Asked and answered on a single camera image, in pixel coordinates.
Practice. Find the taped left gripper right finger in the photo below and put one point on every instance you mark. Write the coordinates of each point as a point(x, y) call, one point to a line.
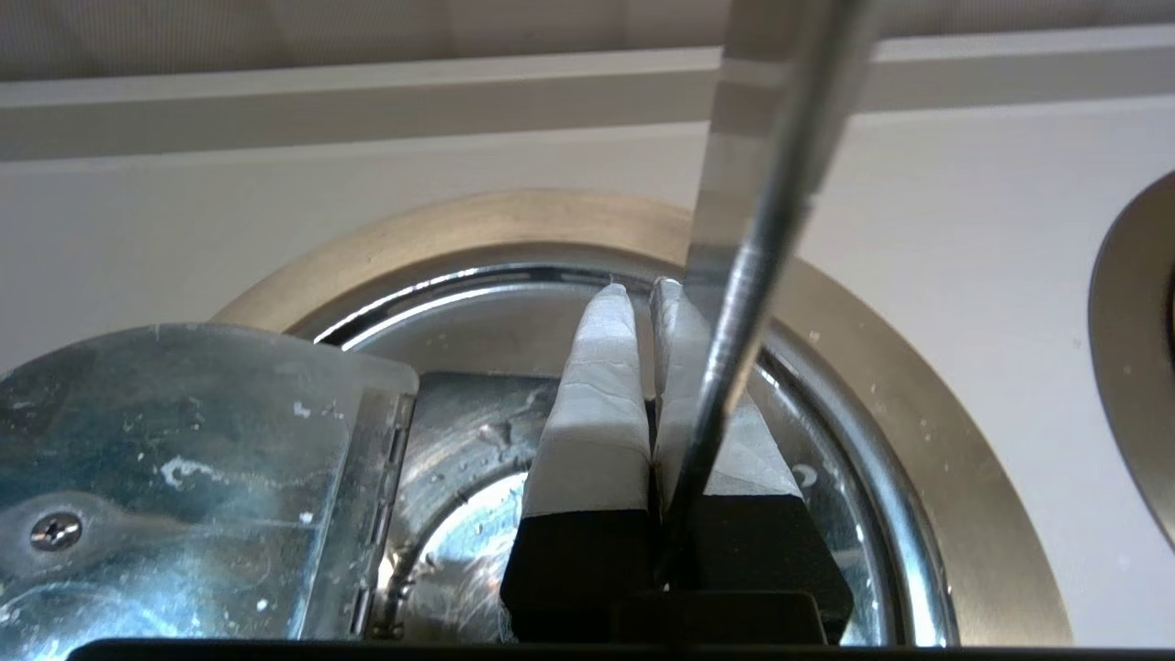
point(762, 542)

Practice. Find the hinged steel lid black knob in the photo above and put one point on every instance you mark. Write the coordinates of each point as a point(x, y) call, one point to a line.
point(184, 441)

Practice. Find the steel soup pot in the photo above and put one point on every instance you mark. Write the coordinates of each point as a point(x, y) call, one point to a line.
point(459, 532)

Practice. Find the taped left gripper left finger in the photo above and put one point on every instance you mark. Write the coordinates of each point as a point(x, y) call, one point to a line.
point(587, 441)

